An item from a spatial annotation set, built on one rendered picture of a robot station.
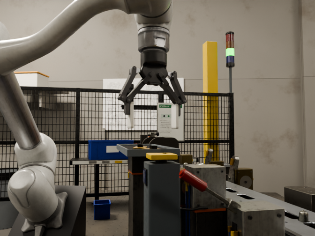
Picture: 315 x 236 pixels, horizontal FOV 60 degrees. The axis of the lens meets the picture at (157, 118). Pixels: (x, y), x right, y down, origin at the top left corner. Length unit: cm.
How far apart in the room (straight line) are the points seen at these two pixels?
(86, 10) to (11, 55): 28
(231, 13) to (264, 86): 117
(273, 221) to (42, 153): 102
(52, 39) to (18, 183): 66
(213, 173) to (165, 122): 141
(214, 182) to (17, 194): 79
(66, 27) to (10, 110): 54
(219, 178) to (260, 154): 337
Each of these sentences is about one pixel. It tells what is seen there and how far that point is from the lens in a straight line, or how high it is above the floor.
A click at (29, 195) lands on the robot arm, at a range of 124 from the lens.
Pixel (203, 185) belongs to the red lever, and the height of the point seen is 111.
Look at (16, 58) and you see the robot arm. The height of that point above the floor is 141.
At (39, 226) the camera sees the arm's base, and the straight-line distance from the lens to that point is 139.
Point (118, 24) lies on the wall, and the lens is 440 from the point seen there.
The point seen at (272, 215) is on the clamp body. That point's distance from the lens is 59.
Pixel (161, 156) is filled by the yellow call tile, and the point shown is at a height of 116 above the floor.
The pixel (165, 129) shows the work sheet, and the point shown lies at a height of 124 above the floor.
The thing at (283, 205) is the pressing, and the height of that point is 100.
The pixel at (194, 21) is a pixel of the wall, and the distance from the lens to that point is 433.
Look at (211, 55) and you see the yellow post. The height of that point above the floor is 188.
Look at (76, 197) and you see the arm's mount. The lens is 144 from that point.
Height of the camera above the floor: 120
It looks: 3 degrees up
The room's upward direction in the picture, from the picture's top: straight up
